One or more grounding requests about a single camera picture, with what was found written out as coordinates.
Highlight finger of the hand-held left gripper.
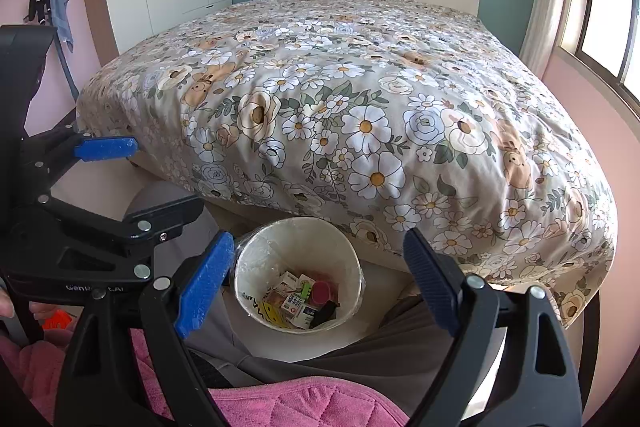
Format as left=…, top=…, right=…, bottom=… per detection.
left=20, top=121, right=139, bottom=208
left=40, top=193, right=205, bottom=278

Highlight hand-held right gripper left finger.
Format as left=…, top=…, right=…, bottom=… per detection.
left=54, top=231, right=236, bottom=427

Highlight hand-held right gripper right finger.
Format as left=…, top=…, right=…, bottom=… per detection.
left=402, top=228, right=583, bottom=427

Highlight green and white box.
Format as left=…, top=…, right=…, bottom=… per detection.
left=280, top=289, right=311, bottom=315

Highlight white box with dark print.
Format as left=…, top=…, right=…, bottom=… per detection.
left=292, top=307, right=321, bottom=330

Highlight pink plastic cup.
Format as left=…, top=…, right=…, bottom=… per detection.
left=311, top=282, right=340, bottom=305

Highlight white paper bin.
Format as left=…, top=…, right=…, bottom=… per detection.
left=232, top=217, right=362, bottom=334

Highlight black oblong item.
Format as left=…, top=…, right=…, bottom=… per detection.
left=308, top=300, right=340, bottom=329

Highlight white waste bin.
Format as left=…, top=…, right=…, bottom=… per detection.
left=231, top=219, right=363, bottom=333

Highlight grey trousers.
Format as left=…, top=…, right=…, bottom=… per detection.
left=125, top=182, right=506, bottom=388

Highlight pink quilted jacket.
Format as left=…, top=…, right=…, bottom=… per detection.
left=0, top=327, right=411, bottom=427

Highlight blue hanging cloth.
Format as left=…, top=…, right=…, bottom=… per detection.
left=45, top=0, right=75, bottom=52

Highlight black hanging cloth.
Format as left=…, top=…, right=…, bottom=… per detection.
left=27, top=0, right=51, bottom=25

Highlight floral printed blanket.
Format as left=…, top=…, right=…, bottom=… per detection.
left=75, top=0, right=618, bottom=330

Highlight window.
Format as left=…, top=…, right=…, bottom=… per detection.
left=557, top=0, right=640, bottom=118

